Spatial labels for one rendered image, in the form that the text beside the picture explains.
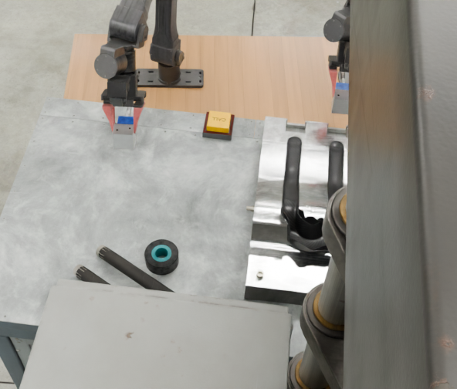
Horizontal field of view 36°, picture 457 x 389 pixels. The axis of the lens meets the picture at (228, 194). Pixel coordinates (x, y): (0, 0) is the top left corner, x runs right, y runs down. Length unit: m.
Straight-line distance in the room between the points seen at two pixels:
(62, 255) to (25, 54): 1.86
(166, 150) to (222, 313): 1.08
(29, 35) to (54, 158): 1.70
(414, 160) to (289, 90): 1.76
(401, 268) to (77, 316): 0.60
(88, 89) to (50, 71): 1.28
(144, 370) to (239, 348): 0.11
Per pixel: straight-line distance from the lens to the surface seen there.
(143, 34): 1.66
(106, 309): 0.87
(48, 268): 1.71
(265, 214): 1.60
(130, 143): 1.75
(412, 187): 0.32
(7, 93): 3.29
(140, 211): 1.77
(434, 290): 0.28
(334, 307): 1.02
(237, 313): 0.86
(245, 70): 2.12
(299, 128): 1.88
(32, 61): 3.42
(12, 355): 1.89
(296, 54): 2.19
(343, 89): 1.89
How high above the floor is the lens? 2.23
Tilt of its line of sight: 53 degrees down
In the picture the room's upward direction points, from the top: 3 degrees clockwise
